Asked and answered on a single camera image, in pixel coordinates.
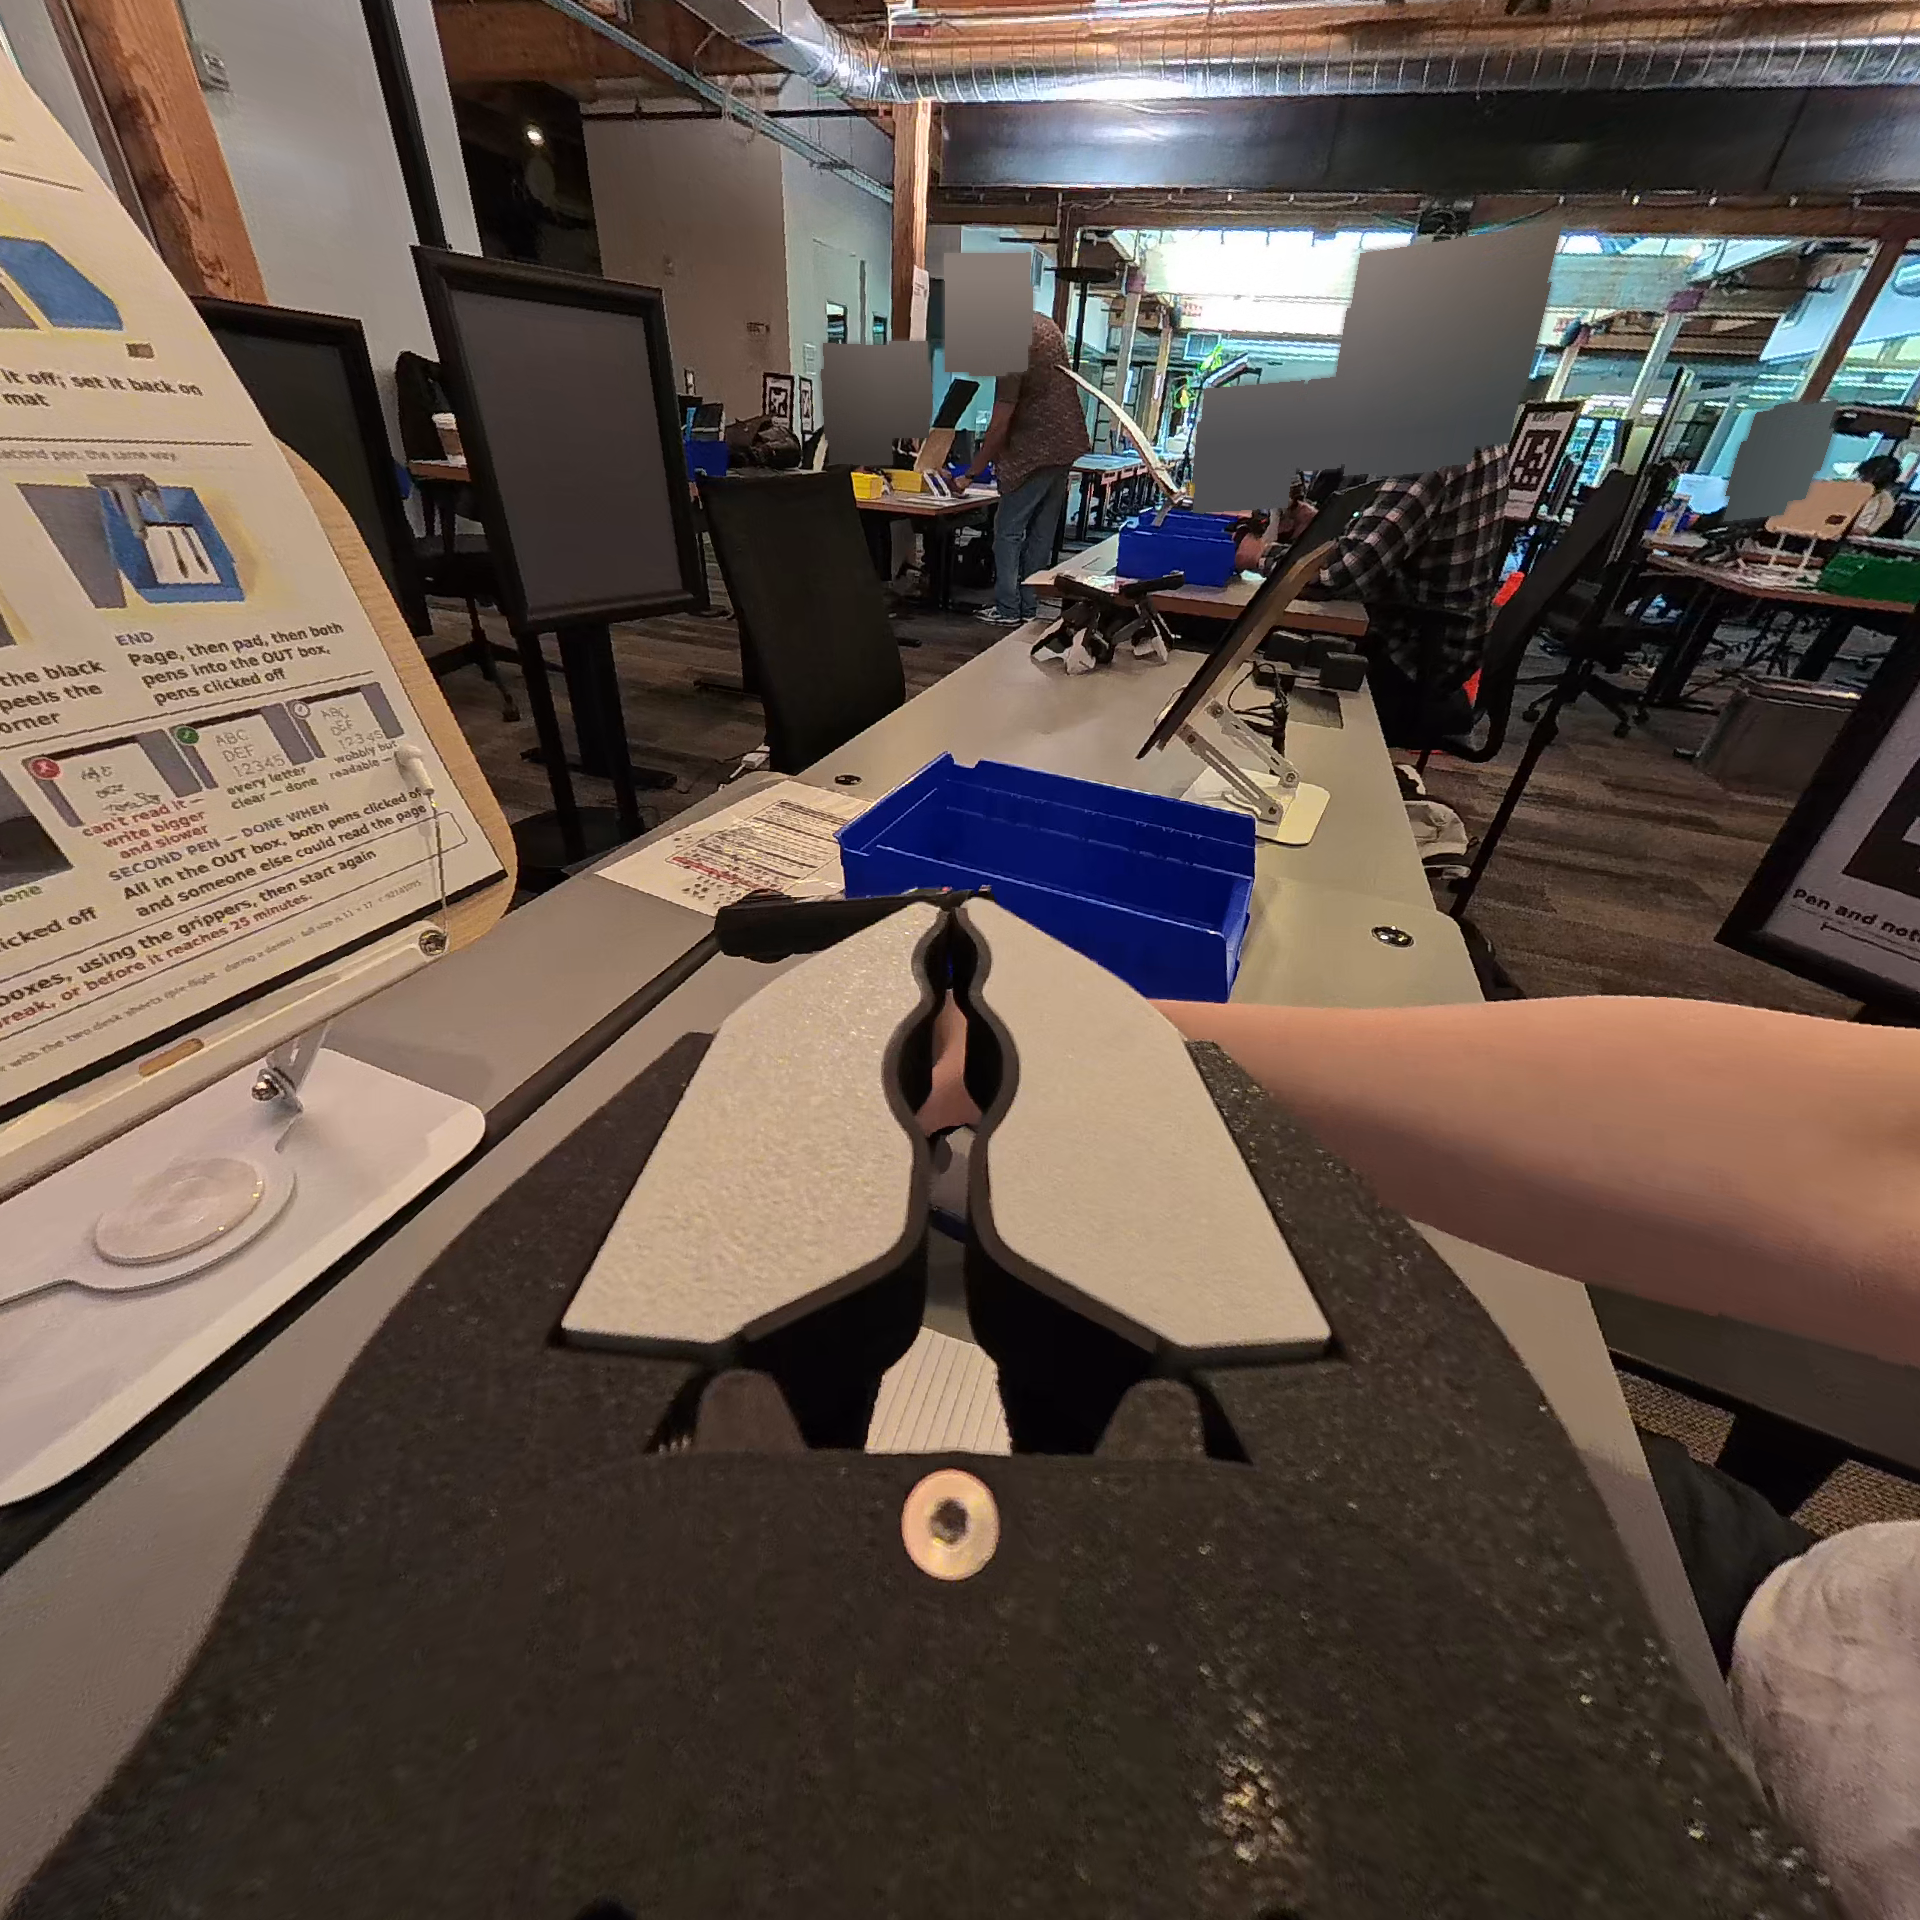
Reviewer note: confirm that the green plastic bin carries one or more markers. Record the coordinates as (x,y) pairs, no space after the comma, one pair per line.
(1868,580)

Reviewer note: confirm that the grey metal box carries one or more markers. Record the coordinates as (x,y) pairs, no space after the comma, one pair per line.
(1779,744)

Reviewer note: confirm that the black and white marker sign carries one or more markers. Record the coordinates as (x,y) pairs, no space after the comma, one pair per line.
(1540,458)

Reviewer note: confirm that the person's right hand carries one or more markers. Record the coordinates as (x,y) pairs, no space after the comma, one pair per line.
(950,1080)

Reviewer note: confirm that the instruction sheet on stand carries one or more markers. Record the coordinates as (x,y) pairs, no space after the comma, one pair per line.
(390,1125)

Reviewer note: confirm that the spare hand-held gripper pair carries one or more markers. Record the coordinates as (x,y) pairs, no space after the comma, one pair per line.
(1095,628)

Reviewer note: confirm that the black framed sign stand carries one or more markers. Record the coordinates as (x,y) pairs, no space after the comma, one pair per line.
(1846,901)

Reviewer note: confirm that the blue plastic bin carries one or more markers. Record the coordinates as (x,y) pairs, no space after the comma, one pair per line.
(1184,551)
(1049,884)

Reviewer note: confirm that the person's dark pants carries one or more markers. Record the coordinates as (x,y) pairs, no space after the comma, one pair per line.
(1723,1546)

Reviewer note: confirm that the yellow plastic bin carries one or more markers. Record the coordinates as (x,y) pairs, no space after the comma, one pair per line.
(884,484)

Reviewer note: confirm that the printed paper sheet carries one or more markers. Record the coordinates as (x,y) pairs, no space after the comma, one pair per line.
(720,856)

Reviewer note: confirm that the white lined notepad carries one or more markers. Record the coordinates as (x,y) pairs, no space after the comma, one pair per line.
(938,1401)

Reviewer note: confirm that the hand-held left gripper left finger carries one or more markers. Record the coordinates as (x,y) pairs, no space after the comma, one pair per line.
(764,1154)

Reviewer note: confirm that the black board document stand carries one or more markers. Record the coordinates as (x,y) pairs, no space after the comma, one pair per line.
(1275,810)

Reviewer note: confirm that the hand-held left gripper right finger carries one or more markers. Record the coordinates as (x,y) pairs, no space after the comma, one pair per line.
(1142,1185)

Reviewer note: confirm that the person's right forearm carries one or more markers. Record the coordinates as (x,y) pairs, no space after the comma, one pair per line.
(1575,1154)

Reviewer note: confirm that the wooden edged desk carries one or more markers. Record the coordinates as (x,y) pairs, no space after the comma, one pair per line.
(1305,612)

